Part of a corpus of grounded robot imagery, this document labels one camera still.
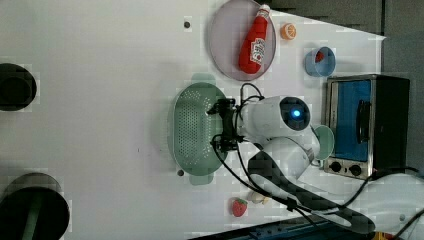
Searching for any red strawberry in cup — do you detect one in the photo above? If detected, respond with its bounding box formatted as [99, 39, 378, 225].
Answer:
[315, 51, 325, 63]

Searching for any grey round plate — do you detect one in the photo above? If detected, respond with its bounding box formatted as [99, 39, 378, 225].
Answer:
[208, 0, 277, 81]

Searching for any garlic toy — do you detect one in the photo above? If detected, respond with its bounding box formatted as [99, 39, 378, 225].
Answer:
[249, 191, 269, 205]

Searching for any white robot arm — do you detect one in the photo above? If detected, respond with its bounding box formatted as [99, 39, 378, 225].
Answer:
[207, 96, 423, 240]

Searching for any red strawberry toy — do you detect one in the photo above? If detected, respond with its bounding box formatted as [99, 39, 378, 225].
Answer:
[231, 198, 248, 217]

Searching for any blue cup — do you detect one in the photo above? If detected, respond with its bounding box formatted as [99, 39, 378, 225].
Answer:
[304, 47, 336, 77]

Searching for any green plastic strainer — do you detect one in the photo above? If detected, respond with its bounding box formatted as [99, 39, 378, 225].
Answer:
[168, 73, 225, 186]

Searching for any silver toaster oven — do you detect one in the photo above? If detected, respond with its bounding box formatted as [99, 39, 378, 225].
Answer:
[324, 74, 410, 179]

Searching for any black cylindrical stand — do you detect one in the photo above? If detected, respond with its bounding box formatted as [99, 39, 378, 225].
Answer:
[0, 173, 71, 240]

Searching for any red ketchup bottle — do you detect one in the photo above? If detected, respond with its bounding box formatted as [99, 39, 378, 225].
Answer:
[238, 4, 270, 74]

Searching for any green mug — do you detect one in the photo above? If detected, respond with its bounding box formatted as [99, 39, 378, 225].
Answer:
[314, 125, 335, 160]

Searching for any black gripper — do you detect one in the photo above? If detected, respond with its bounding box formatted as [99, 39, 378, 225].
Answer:
[207, 98, 243, 152]

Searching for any orange slice toy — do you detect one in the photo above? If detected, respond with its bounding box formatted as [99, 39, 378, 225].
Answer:
[280, 23, 297, 40]

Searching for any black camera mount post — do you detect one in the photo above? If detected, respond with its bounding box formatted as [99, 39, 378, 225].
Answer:
[0, 63, 37, 111]

